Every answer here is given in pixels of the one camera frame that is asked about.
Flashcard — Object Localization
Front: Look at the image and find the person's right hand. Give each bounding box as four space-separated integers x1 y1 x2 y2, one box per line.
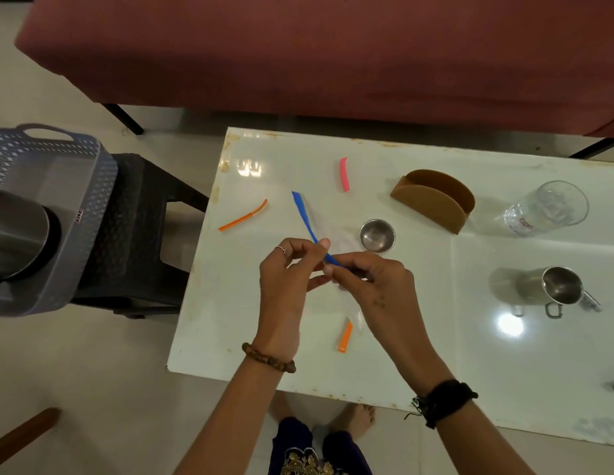
322 251 454 396

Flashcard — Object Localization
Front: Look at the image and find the person's left hand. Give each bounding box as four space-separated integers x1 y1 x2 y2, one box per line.
252 237 333 364

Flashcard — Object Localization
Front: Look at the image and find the stainless steel mug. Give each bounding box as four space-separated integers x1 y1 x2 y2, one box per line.
514 265 603 320
359 218 397 254

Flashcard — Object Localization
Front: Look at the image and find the thin orange bag sealing clip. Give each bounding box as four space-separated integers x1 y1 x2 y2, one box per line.
218 198 269 232

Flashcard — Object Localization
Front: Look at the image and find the brown napkin holder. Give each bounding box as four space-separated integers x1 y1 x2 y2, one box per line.
390 168 476 236

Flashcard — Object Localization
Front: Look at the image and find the clear drinking glass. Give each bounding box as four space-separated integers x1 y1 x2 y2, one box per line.
503 180 590 238

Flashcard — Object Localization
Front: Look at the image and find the grey plastic basket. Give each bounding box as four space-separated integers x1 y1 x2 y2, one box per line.
0 123 119 317

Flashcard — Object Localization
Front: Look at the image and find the steel electric kettle black handle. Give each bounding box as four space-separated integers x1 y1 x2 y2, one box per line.
0 187 63 292

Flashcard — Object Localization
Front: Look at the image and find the person's right forearm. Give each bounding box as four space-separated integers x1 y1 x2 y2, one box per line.
435 398 535 475

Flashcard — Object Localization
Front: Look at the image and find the person's left forearm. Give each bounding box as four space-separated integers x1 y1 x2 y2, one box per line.
173 360 296 475

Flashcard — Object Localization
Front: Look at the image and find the person's left foot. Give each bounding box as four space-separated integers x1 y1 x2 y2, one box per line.
269 393 296 424

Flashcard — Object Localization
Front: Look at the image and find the person's foot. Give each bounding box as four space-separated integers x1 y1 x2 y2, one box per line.
329 404 376 441
269 393 296 424

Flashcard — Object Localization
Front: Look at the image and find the person's right foot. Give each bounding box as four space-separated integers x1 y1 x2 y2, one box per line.
329 404 376 441

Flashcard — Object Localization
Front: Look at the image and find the white glossy table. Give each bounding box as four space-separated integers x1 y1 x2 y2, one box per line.
166 127 614 449

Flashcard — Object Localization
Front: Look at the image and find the black braided wristband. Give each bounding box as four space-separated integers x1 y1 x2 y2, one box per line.
403 379 479 430

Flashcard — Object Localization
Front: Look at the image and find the dark gold patterned garment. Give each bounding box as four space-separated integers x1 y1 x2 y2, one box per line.
267 416 360 475

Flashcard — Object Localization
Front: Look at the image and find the black plastic stool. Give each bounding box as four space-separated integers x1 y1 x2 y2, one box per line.
71 152 210 320

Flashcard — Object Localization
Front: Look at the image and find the red fabric sofa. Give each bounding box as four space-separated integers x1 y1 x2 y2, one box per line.
15 0 614 160

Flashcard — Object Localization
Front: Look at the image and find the brown wooden chair leg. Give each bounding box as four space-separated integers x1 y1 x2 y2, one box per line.
0 408 62 473

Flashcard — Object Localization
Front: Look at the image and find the brown beaded bracelet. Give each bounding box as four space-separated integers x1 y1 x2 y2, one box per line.
241 342 297 375

